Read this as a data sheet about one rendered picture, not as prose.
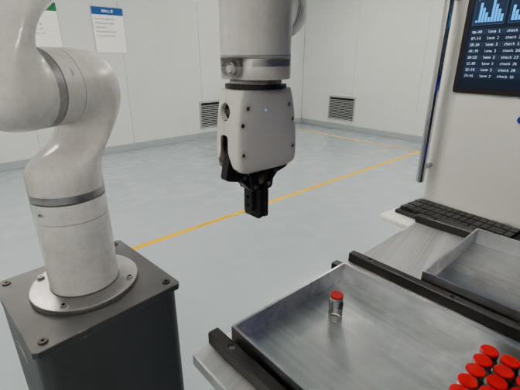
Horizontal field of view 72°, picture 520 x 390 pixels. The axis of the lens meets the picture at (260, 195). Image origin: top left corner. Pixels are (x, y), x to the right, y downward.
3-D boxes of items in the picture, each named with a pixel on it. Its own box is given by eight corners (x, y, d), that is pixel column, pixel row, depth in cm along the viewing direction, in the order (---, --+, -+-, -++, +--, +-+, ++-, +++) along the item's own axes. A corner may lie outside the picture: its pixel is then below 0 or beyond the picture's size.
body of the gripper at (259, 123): (242, 78, 38) (244, 179, 42) (307, 75, 44) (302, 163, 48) (203, 76, 43) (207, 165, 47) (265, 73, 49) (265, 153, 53)
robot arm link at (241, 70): (248, 56, 37) (248, 87, 38) (306, 57, 42) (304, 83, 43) (203, 56, 43) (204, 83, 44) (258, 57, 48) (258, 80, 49)
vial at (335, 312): (344, 319, 57) (347, 296, 55) (336, 325, 55) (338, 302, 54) (333, 312, 58) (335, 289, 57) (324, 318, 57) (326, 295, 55)
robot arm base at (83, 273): (16, 283, 69) (-9, 194, 63) (112, 248, 82) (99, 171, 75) (49, 332, 57) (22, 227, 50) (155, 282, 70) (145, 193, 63)
